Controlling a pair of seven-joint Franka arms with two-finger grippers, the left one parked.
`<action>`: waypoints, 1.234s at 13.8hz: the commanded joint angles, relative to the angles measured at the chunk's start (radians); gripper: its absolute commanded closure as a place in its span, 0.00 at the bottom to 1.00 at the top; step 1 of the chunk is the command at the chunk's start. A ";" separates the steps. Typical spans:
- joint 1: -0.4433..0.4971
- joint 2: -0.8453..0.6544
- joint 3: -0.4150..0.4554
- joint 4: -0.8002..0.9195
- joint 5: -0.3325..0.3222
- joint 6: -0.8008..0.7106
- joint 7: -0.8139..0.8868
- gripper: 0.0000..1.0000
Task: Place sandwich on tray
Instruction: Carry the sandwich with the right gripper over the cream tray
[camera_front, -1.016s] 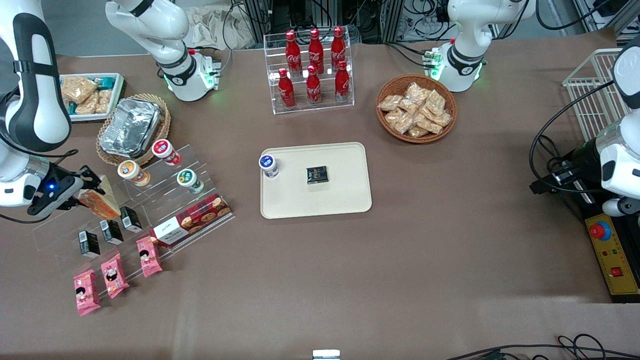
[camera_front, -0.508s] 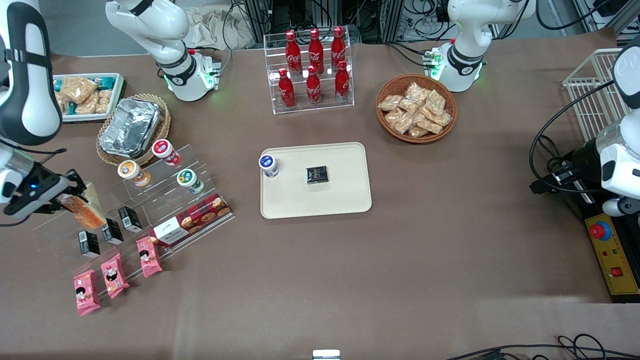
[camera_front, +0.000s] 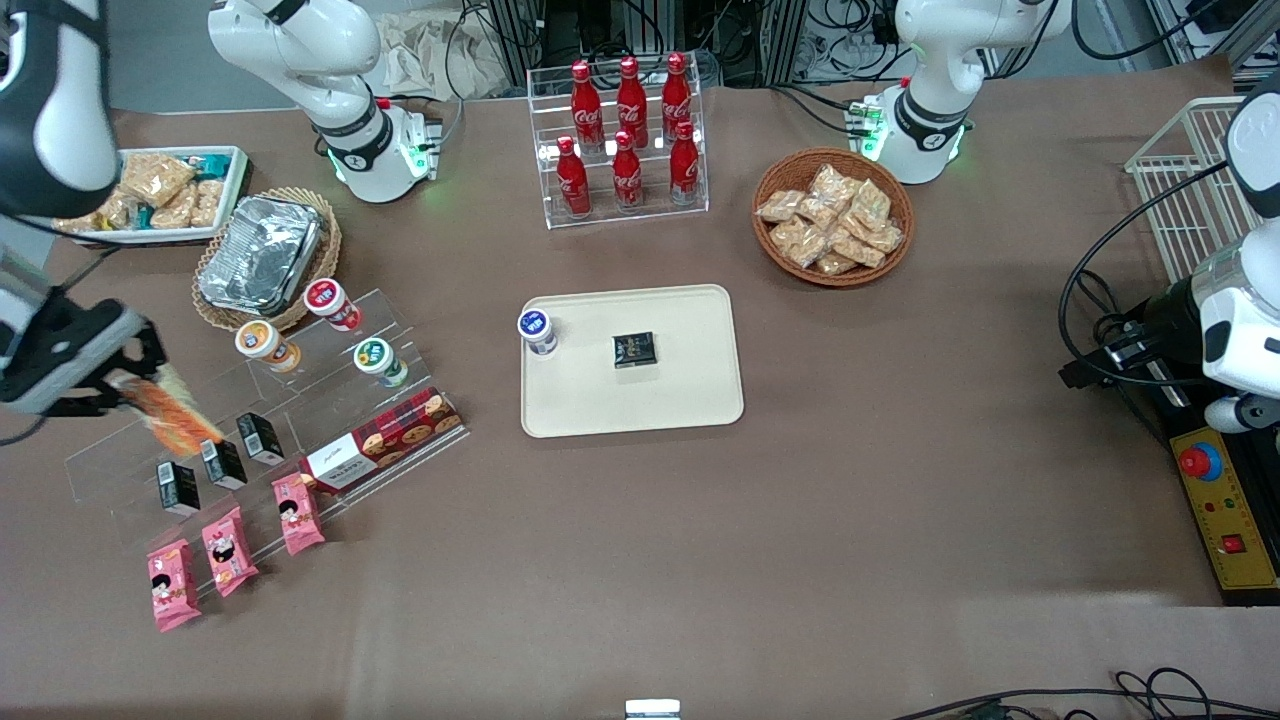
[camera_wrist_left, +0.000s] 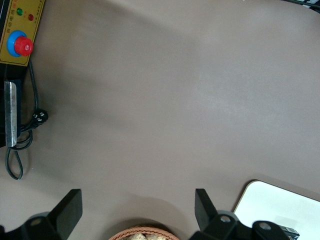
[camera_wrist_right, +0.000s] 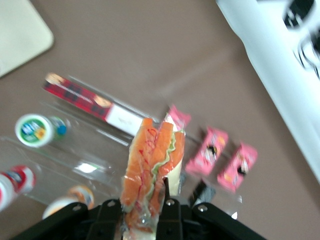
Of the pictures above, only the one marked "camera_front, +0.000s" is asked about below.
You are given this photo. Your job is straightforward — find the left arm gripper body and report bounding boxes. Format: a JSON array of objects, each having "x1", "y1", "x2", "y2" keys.
[{"x1": 1100, "y1": 278, "x2": 1206, "y2": 386}]

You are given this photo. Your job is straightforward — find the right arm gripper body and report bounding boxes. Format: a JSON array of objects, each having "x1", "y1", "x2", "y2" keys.
[{"x1": 0, "y1": 303, "x2": 141, "y2": 416}]

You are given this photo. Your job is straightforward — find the triangular sandwich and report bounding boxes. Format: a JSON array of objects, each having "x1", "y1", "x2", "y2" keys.
[{"x1": 120, "y1": 362, "x2": 224, "y2": 457}]

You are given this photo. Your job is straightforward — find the silver foil tray stack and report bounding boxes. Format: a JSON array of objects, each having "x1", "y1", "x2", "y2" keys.
[{"x1": 198, "y1": 196, "x2": 323, "y2": 316}]

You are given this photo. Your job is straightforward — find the beige plastic serving tray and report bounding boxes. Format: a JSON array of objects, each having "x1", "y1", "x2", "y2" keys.
[{"x1": 520, "y1": 285, "x2": 745, "y2": 439}]

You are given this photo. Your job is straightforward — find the clear acrylic stepped stand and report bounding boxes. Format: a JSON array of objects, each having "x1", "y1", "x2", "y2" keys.
[{"x1": 65, "y1": 290, "x2": 471, "y2": 576}]

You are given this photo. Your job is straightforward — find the orange lid yogurt cup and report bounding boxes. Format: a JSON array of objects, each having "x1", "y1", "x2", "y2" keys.
[{"x1": 235, "y1": 320, "x2": 301, "y2": 374}]

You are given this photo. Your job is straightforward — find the small black carton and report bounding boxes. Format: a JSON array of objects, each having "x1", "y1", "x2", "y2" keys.
[
  {"x1": 157, "y1": 461, "x2": 201, "y2": 517},
  {"x1": 200, "y1": 438, "x2": 248, "y2": 491},
  {"x1": 238, "y1": 412, "x2": 286, "y2": 467}
]

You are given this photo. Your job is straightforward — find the red emergency stop button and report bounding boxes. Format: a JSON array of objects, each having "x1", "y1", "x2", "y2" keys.
[{"x1": 1178, "y1": 442, "x2": 1223, "y2": 483}]

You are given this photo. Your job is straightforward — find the large puffed rice snack bag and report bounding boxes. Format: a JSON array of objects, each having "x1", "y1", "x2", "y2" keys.
[{"x1": 118, "y1": 152, "x2": 197, "y2": 207}]

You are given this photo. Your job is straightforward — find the white rectangular plastic bin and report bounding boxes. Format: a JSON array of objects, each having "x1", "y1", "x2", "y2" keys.
[{"x1": 50, "y1": 147, "x2": 249, "y2": 248}]

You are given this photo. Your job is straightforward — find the red lid yogurt cup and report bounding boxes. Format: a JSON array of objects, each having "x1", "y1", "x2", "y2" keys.
[{"x1": 304, "y1": 279, "x2": 363, "y2": 333}]

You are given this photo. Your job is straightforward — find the pink snack packet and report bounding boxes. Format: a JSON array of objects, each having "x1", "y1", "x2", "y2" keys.
[
  {"x1": 147, "y1": 540, "x2": 201, "y2": 633},
  {"x1": 202, "y1": 507, "x2": 259, "y2": 598},
  {"x1": 272, "y1": 473, "x2": 326, "y2": 556}
]

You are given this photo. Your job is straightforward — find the flat oval wicker basket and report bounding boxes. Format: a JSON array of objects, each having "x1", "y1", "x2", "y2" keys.
[{"x1": 192, "y1": 187, "x2": 343, "y2": 334}]

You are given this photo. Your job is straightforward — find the yellow control box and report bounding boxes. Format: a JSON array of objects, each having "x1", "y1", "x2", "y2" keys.
[{"x1": 1170, "y1": 425, "x2": 1280, "y2": 606}]

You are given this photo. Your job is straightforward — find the green lid yogurt cup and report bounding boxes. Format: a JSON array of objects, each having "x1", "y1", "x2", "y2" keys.
[{"x1": 353, "y1": 338, "x2": 409, "y2": 389}]

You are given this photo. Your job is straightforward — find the red tartan cookie box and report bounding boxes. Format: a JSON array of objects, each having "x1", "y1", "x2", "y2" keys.
[{"x1": 300, "y1": 388, "x2": 464, "y2": 496}]

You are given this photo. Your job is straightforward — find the round brown wicker basket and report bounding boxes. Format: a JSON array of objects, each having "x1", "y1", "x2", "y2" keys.
[{"x1": 752, "y1": 148, "x2": 915, "y2": 288}]

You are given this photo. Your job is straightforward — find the blue lid yogurt cup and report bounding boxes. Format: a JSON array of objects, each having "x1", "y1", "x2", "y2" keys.
[{"x1": 517, "y1": 309, "x2": 559, "y2": 357}]

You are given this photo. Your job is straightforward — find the crumpled beige cloth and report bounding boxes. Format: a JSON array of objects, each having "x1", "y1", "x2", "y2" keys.
[{"x1": 372, "y1": 10, "x2": 511, "y2": 101}]

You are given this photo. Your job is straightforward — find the red cola bottle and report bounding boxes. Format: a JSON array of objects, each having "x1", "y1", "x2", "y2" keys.
[
  {"x1": 571, "y1": 62, "x2": 604, "y2": 153},
  {"x1": 669, "y1": 122, "x2": 700, "y2": 206},
  {"x1": 617, "y1": 57, "x2": 649, "y2": 149},
  {"x1": 556, "y1": 137, "x2": 591, "y2": 217},
  {"x1": 612, "y1": 131, "x2": 643, "y2": 211},
  {"x1": 662, "y1": 53, "x2": 693, "y2": 141}
]

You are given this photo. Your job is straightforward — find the clear acrylic bottle rack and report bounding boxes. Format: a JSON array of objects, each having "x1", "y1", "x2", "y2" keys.
[{"x1": 527, "y1": 62, "x2": 709, "y2": 231}]

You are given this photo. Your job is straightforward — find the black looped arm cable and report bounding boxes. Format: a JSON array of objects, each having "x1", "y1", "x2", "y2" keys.
[{"x1": 1058, "y1": 160, "x2": 1231, "y2": 389}]

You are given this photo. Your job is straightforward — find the white wire basket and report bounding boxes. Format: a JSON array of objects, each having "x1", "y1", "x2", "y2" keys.
[{"x1": 1125, "y1": 97, "x2": 1263, "y2": 286}]

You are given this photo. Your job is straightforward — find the black thin cable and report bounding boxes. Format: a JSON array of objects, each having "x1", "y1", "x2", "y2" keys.
[{"x1": 890, "y1": 668, "x2": 1280, "y2": 720}]

